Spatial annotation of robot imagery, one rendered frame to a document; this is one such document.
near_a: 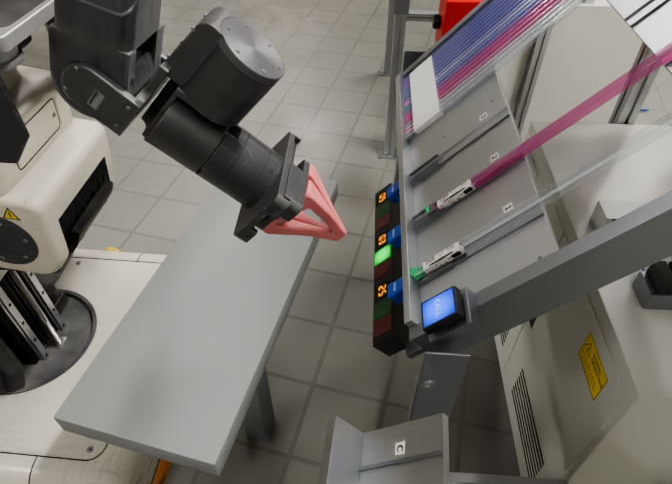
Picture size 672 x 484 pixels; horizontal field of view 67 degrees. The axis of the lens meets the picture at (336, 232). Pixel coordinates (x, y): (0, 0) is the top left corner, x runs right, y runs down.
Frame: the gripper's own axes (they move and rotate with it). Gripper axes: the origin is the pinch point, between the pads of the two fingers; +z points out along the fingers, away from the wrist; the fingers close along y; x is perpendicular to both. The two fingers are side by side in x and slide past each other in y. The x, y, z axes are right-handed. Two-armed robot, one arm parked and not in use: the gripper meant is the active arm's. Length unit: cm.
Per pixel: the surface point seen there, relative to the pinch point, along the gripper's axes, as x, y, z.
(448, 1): -7, 100, 26
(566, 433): 12, 6, 66
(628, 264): -18.0, -0.4, 23.7
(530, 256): -10.0, 3.8, 20.4
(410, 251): 5.9, 14.4, 19.1
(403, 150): 5.6, 39.1, 18.9
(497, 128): -10.9, 29.7, 20.8
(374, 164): 60, 135, 68
